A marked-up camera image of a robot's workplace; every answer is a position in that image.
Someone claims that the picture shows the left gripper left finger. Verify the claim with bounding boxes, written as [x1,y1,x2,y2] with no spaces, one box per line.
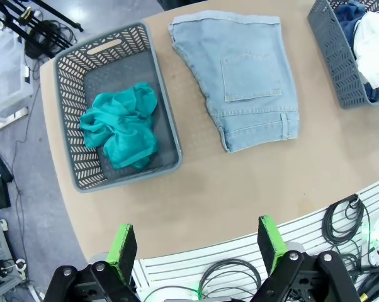
[47,223,140,302]

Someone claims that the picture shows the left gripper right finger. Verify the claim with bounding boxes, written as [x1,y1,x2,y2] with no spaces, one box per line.
[254,215,362,302]

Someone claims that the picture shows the green top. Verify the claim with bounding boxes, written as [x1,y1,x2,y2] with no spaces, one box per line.
[79,82,159,171]

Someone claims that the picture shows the light blue denim shorts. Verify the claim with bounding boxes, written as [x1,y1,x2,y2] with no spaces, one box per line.
[167,11,300,154]

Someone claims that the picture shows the white shorts with black trim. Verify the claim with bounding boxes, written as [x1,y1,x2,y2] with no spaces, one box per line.
[353,11,379,91]

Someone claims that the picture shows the dark blue denim shorts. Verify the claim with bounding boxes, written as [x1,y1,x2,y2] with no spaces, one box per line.
[334,0,379,103]

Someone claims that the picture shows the white slatted mounting plate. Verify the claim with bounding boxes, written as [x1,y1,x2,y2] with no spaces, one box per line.
[131,176,379,302]

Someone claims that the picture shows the grey metal rack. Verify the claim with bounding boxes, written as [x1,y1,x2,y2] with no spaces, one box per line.
[0,220,30,302]

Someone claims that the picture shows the black block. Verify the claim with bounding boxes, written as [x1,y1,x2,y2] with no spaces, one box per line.
[0,155,14,210]

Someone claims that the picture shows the white floor strip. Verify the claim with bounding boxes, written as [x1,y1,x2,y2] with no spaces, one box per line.
[0,106,30,133]

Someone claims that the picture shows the grey plastic woven basket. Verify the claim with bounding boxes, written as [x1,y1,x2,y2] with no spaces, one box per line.
[307,0,379,110]
[53,21,184,193]

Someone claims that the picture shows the clear plastic storage bin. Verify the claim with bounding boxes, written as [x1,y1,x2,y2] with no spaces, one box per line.
[0,30,35,118]

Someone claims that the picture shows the black cable coil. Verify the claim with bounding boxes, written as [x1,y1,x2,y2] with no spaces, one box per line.
[198,259,263,302]
[322,194,371,246]

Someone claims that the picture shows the black camera tripod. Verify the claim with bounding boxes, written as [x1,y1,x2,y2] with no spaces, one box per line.
[0,0,84,59]

